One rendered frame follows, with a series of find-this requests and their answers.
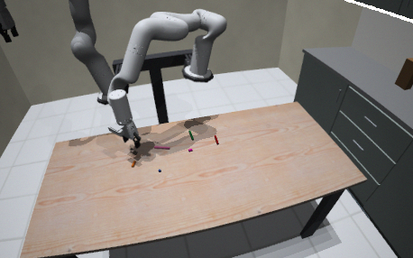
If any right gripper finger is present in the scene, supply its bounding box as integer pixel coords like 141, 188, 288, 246
11, 26, 19, 37
0, 23, 12, 42

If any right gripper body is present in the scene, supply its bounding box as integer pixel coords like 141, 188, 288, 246
0, 7, 15, 30

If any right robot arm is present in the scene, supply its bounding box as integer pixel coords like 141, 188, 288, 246
69, 0, 115, 101

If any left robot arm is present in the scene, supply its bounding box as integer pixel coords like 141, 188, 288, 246
107, 9, 226, 136

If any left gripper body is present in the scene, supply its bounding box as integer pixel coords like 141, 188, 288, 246
122, 120, 139, 140

